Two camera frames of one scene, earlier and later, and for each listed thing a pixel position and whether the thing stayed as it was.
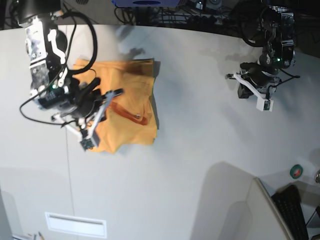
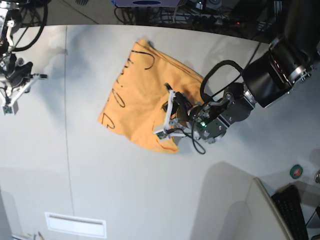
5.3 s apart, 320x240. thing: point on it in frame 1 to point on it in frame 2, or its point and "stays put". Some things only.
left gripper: (263, 81) to (188, 116)
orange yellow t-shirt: (129, 118) to (135, 103)
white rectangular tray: (76, 225) stays put
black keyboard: (288, 201) stays put
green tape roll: (296, 171) stays put
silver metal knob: (317, 177) stays put
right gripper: (85, 100) to (13, 75)
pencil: (41, 237) stays put
